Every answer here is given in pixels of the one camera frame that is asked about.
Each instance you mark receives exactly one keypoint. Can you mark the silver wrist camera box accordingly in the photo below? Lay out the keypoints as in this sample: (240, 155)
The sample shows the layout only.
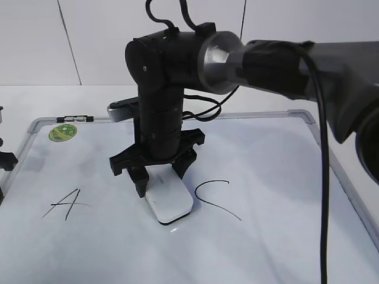
(124, 109)

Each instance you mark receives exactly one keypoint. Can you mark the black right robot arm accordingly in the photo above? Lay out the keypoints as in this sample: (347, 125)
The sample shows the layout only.
(166, 63)

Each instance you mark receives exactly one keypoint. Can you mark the white whiteboard with aluminium frame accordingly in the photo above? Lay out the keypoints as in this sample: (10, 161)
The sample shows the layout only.
(256, 186)

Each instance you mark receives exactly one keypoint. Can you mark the white whiteboard eraser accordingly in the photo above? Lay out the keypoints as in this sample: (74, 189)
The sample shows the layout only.
(167, 195)

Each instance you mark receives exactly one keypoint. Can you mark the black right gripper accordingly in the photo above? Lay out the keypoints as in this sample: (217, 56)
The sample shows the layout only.
(161, 142)

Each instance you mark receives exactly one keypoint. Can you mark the black and silver hanging clip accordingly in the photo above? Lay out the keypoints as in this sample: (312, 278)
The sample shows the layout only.
(74, 119)

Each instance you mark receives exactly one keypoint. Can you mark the round green magnet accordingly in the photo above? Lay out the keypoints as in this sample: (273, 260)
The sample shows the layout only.
(63, 133)

